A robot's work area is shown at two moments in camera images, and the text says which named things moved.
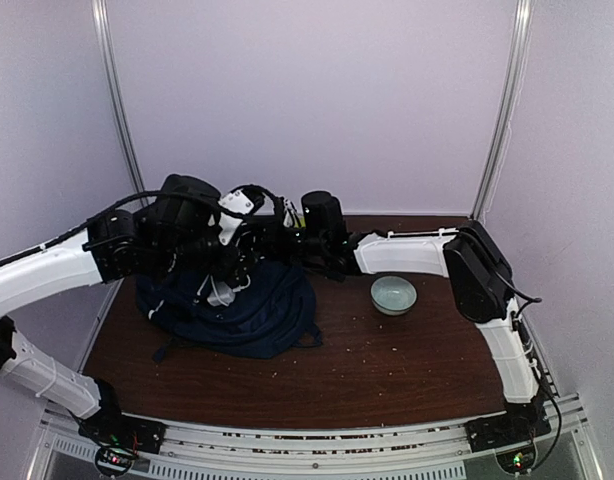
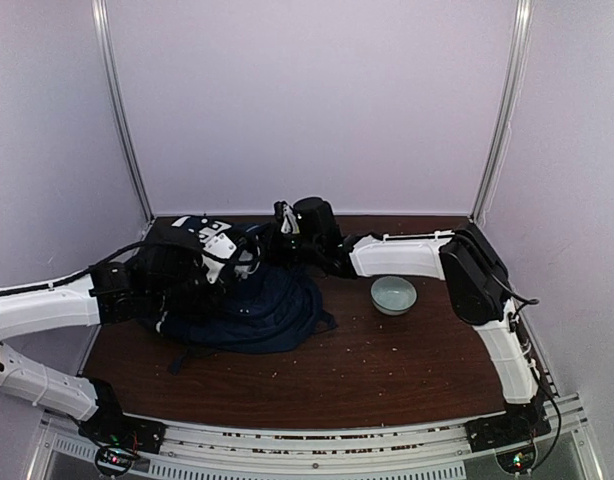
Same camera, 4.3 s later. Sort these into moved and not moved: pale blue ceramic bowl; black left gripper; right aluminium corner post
Moved: black left gripper
Not moved: pale blue ceramic bowl; right aluminium corner post
